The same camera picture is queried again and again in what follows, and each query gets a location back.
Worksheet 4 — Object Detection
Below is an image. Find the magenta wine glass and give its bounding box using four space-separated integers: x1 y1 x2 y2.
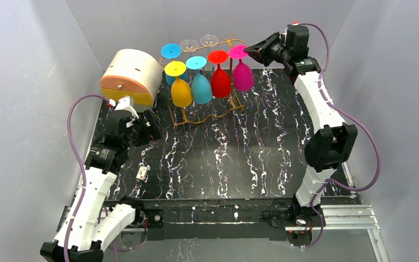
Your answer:
229 45 254 92

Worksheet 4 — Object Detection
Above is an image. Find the red wine glass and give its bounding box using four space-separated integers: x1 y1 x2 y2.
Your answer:
207 50 231 98

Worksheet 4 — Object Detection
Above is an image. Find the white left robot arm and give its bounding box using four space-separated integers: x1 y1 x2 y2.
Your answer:
40 110 161 261

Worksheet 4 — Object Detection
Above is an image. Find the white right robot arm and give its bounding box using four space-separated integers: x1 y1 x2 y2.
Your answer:
244 23 358 229

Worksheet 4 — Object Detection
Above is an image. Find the clear wine glass right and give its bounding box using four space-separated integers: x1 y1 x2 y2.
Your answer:
200 34 219 47

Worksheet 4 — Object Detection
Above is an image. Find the clear wine glass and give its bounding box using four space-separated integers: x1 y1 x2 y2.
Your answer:
200 34 219 47
180 39 199 52

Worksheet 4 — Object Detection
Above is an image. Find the yellow wine glass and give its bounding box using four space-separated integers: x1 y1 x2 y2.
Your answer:
165 61 193 108

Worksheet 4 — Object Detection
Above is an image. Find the clear wine glass left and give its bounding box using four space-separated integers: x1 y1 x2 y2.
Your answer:
180 39 199 52

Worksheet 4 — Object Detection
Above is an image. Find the light blue wine glass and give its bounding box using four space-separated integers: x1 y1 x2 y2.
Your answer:
185 56 213 104

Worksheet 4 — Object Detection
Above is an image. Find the rear blue wine glass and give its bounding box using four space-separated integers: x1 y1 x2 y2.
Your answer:
160 43 182 85

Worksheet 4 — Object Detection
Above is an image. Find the small white card box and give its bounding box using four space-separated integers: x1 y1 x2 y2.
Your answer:
136 165 150 181

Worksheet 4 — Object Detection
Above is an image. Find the round drawer storage box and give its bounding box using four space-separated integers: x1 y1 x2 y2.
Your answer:
100 49 163 113

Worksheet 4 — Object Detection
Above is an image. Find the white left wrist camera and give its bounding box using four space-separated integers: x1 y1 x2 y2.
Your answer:
108 96 138 117

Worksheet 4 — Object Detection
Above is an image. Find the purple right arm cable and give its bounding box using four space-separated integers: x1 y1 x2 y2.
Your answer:
298 22 381 250

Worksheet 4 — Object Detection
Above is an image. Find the gold wire glass rack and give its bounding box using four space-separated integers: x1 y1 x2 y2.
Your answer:
160 33 246 127

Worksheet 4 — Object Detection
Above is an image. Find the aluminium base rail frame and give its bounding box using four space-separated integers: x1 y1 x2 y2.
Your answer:
56 159 391 262

